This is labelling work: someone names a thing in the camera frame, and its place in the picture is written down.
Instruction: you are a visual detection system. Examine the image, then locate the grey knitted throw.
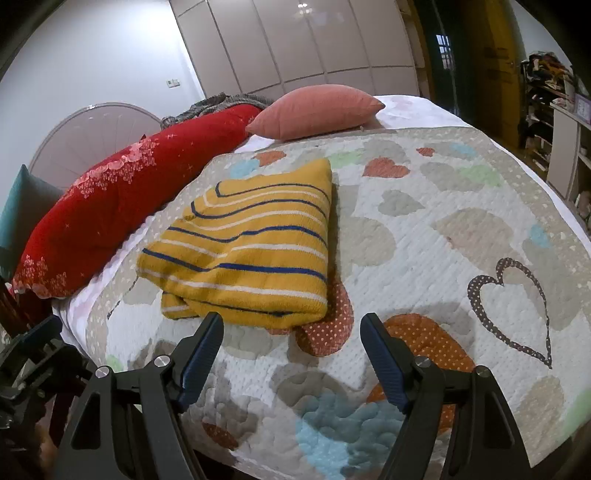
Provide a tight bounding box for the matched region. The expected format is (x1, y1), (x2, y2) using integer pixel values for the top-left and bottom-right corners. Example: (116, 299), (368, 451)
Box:
(159, 92), (274, 129)

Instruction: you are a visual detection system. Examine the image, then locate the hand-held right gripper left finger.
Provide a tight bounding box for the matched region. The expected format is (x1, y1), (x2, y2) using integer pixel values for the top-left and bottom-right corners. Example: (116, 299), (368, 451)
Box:
(55, 311), (225, 480)

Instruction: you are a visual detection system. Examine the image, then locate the heart-patterned quilt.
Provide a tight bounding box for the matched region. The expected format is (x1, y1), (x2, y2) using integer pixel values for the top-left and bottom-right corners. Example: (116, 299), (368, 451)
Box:
(85, 124), (591, 476)

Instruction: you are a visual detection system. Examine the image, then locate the red floral bolster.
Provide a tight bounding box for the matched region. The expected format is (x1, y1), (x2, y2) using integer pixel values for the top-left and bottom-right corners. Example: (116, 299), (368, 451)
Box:
(9, 104), (263, 300)

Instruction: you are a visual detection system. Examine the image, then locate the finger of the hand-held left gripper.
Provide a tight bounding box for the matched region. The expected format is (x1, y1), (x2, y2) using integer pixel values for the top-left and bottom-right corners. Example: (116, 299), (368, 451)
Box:
(18, 315), (64, 354)

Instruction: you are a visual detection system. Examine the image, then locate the yellow wooden door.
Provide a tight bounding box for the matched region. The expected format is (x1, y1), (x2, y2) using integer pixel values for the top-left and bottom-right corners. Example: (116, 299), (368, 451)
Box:
(462, 0), (527, 148)

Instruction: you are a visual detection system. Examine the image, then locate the teal pillow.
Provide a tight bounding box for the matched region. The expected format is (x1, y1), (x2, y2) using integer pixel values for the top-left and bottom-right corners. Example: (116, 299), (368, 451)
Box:
(0, 165), (64, 282)

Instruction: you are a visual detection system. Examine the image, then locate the pink pillow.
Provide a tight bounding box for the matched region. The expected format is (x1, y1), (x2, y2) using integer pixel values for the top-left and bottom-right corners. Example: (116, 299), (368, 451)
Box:
(246, 84), (386, 141)

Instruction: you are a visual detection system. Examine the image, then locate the yellow striped sweater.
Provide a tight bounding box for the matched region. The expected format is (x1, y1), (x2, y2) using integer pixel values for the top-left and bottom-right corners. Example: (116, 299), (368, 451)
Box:
(137, 158), (334, 329)

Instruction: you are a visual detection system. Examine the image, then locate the beige wardrobe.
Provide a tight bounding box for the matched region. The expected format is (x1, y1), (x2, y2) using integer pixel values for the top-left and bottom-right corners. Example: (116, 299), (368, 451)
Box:
(168, 0), (432, 100)

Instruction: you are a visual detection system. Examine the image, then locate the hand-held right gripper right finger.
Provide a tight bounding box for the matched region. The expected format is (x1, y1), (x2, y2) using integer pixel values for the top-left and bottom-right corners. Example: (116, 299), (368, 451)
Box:
(359, 313), (532, 480)

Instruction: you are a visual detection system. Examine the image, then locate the cluttered white shelf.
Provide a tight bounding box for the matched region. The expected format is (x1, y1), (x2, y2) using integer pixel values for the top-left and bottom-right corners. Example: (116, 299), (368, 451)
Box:
(519, 51), (591, 213)

